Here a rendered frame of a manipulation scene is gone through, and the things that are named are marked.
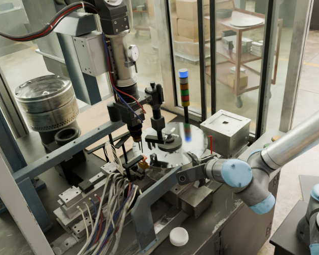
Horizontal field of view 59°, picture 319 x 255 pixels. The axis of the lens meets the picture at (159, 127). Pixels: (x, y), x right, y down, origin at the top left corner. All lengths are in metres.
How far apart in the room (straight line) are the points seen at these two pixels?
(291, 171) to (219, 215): 1.45
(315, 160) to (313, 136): 1.88
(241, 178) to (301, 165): 1.86
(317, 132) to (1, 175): 0.76
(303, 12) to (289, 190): 1.51
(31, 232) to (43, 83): 1.22
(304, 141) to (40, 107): 1.22
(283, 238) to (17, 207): 0.89
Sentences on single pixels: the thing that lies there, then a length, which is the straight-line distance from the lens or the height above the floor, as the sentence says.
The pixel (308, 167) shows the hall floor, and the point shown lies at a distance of 2.66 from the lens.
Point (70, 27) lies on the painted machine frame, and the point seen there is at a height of 1.50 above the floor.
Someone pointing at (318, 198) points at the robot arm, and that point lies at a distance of 1.03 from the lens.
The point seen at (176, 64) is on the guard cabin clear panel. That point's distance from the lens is 1.70.
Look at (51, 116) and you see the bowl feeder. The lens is 1.61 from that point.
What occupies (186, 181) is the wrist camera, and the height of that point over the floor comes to 1.00.
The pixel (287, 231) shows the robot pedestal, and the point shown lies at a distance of 1.21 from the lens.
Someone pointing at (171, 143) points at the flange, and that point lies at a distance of 1.22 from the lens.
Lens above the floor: 1.69
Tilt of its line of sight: 33 degrees down
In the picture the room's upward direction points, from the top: 8 degrees counter-clockwise
